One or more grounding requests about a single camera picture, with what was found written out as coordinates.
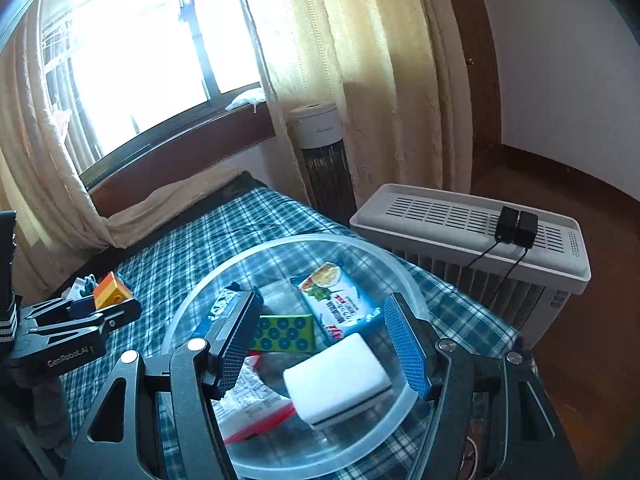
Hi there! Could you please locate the black adapter cable left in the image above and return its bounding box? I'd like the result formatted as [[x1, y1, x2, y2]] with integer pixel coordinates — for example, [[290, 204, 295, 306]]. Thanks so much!
[[464, 239, 501, 271]]

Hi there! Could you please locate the blue foil snack packet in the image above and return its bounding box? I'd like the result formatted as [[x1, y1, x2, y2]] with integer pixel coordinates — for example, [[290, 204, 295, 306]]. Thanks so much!
[[191, 282, 242, 338]]

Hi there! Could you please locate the white air purifier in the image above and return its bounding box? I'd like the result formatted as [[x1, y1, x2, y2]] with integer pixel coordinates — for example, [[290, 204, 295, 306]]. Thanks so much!
[[349, 183, 591, 348]]

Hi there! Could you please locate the beige right curtain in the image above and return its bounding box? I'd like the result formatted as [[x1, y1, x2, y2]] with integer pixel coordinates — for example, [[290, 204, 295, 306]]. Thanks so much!
[[241, 0, 473, 202]]

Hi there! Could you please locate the red white snack packet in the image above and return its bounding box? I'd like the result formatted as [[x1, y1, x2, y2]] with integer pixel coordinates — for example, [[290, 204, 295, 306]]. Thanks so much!
[[212, 353, 295, 444]]

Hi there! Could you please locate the black power adapter left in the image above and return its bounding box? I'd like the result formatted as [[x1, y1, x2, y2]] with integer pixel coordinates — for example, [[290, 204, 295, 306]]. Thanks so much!
[[494, 206, 520, 245]]

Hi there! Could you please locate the teal cloth with white ribbon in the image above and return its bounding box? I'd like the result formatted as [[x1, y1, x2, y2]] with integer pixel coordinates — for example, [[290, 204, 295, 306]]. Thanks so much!
[[81, 274, 98, 297]]

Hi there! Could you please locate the white tower fan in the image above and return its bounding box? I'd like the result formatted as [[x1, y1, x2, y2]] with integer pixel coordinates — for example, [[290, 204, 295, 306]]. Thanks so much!
[[288, 102, 356, 226]]

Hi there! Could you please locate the beige curtain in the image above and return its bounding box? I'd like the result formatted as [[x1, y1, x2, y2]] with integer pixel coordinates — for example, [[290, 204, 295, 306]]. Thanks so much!
[[1, 1, 240, 302], [241, 0, 473, 202]]

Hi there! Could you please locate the blue plaid bed sheet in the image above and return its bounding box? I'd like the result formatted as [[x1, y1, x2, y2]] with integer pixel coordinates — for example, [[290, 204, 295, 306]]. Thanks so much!
[[63, 186, 520, 479]]

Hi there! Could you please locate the black adapter cable right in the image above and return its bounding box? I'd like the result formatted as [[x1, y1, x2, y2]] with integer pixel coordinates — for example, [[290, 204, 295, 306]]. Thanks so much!
[[482, 246, 532, 311]]

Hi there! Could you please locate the black adapter cable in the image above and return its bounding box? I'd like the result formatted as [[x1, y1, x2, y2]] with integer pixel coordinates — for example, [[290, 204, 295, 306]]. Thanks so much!
[[464, 239, 501, 271], [482, 246, 532, 311]]

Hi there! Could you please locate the clear round plastic basin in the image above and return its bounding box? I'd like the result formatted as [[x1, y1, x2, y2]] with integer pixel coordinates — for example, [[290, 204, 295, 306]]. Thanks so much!
[[163, 234, 423, 479]]

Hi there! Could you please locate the white cloth on sill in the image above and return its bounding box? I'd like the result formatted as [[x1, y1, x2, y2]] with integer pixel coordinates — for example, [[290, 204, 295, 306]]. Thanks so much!
[[224, 87, 266, 112]]

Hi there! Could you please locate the blue wet wipes pack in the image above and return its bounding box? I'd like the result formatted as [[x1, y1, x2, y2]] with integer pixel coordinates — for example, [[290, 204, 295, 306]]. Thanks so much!
[[290, 262, 383, 344]]

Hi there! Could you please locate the green dotted box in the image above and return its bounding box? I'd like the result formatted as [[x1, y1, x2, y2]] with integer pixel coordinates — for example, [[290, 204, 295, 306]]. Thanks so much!
[[250, 314, 316, 353]]

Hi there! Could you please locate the black power adapter right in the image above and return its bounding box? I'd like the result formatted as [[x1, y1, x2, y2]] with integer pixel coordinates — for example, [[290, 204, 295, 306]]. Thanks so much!
[[514, 210, 538, 249]]

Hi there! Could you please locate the brown wooden windowsill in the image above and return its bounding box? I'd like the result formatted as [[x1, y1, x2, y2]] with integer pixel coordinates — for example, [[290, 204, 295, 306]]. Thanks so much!
[[89, 103, 274, 217]]

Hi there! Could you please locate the white sponge block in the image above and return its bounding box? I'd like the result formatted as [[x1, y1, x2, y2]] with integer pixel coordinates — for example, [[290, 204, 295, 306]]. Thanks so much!
[[283, 334, 393, 430]]

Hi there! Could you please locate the orange yellow toy block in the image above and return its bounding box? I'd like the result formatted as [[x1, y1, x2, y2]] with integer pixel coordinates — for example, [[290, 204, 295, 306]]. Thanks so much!
[[92, 272, 134, 310]]

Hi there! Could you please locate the white medicine box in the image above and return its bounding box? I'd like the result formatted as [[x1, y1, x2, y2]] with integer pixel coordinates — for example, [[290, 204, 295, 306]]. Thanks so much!
[[62, 278, 84, 301]]

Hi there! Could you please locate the grey gloved left hand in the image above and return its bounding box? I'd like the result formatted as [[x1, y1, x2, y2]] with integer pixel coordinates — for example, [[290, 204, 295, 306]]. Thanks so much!
[[1, 373, 73, 460]]

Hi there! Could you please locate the dark window frame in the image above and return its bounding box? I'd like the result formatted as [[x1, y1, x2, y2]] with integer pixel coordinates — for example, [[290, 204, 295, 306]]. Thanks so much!
[[41, 0, 259, 188]]

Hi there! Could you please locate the black power adapter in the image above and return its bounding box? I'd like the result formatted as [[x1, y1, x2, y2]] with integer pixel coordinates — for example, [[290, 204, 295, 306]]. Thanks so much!
[[514, 210, 538, 249], [494, 206, 520, 245]]

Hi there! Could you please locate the beige left curtain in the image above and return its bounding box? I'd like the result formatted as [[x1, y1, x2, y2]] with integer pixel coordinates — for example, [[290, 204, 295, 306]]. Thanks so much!
[[1, 1, 240, 302]]

